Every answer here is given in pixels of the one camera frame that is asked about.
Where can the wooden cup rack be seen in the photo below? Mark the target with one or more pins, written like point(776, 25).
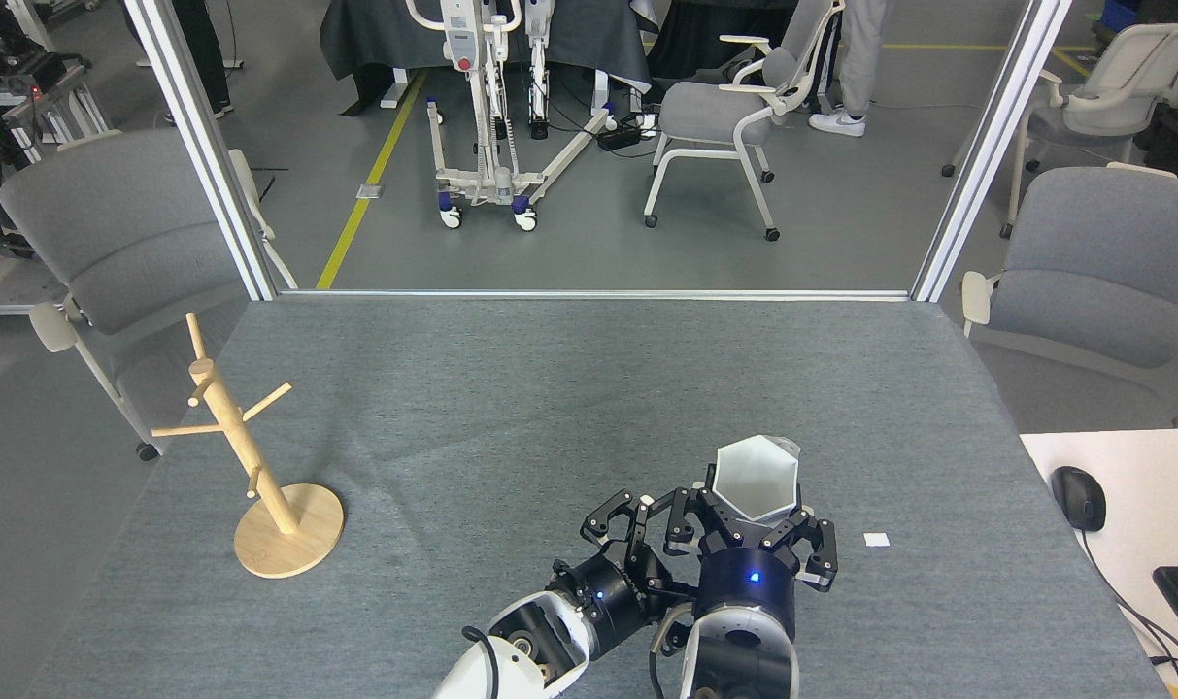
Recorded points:
point(287, 544)

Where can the person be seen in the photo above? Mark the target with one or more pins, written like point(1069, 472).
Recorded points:
point(205, 49)
point(862, 49)

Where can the white desk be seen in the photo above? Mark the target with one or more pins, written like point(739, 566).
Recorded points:
point(1152, 485)

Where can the blue box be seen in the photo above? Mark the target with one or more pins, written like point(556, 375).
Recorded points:
point(1120, 12)

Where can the silver table edge rail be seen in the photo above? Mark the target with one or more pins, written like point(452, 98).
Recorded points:
point(598, 294)

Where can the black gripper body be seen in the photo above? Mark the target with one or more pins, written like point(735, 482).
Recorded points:
point(749, 582)
point(613, 592)

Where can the dark cloth covered table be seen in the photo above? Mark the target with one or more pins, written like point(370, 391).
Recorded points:
point(375, 34)

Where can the white stand on wheels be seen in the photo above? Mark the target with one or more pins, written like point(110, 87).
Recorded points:
point(496, 184)

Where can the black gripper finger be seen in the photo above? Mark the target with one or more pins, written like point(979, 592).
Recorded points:
point(640, 544)
point(603, 515)
point(684, 532)
point(820, 558)

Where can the grey chair with white frame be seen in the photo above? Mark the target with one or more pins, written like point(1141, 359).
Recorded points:
point(113, 223)
point(1084, 121)
point(1103, 262)
point(715, 112)

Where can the small white tag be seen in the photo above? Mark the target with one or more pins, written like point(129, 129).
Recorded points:
point(877, 540)

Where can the silver post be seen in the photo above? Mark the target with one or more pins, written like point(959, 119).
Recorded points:
point(200, 146)
point(987, 146)

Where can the white hexagonal cup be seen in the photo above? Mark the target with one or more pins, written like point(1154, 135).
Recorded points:
point(758, 476)

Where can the metal equipment rack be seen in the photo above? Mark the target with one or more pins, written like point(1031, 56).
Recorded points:
point(45, 97)

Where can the silver floor plate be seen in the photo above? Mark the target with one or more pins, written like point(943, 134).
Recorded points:
point(370, 191)

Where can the black computer mouse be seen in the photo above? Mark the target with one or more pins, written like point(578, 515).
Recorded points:
point(1079, 497)

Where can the black power strip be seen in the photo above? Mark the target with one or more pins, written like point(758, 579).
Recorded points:
point(620, 136)

